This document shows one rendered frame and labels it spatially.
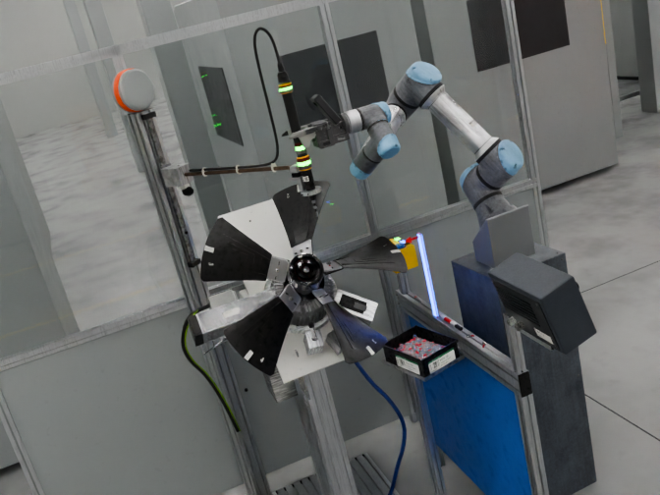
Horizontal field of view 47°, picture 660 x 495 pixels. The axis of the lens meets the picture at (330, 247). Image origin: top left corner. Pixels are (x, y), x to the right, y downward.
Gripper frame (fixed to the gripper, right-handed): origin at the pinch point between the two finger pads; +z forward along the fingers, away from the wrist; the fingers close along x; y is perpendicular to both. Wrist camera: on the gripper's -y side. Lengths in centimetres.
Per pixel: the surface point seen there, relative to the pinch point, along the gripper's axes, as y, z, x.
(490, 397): 101, -39, -31
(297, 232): 35.7, 2.8, 10.2
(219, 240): 29.8, 29.5, 10.4
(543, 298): 44, -33, -83
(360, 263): 49, -13, -5
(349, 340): 66, 2, -21
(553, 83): 75, -308, 307
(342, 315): 61, 0, -13
